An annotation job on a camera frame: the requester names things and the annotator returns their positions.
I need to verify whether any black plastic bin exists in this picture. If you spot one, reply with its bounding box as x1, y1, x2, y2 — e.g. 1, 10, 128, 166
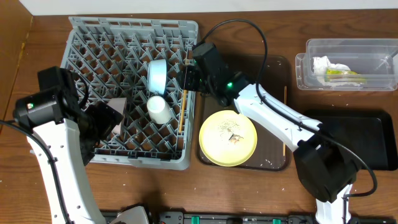
304, 109, 397, 171

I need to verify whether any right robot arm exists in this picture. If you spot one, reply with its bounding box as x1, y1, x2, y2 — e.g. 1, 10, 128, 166
177, 43, 364, 223

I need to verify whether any cream white cup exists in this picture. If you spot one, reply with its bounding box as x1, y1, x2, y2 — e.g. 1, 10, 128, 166
147, 96, 172, 124

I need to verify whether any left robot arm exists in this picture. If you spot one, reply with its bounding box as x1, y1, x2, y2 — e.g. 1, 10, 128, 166
13, 67, 123, 223

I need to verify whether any white napkin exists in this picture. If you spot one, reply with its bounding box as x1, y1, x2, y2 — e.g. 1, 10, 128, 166
312, 56, 362, 87

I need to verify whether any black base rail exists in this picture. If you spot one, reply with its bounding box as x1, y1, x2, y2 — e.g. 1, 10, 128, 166
101, 203, 397, 224

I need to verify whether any brown serving tray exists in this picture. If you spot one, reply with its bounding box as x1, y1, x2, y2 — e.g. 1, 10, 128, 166
200, 54, 291, 172

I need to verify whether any orange snack wrapper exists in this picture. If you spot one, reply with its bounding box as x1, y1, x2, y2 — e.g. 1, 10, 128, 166
325, 68, 366, 84

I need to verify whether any pink saucer plate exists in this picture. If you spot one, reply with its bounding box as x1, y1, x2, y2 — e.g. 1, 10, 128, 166
108, 98, 127, 134

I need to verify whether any grey plastic dish rack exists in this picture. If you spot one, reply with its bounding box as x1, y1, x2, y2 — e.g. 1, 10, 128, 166
61, 17, 199, 170

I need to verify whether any yellow plate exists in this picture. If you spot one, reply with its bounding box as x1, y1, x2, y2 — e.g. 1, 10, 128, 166
199, 110, 257, 167

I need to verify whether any clear plastic bin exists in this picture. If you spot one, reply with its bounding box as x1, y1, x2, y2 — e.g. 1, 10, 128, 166
295, 39, 397, 91

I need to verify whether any light blue bowl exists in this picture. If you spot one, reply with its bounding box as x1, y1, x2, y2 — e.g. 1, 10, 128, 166
148, 59, 167, 95

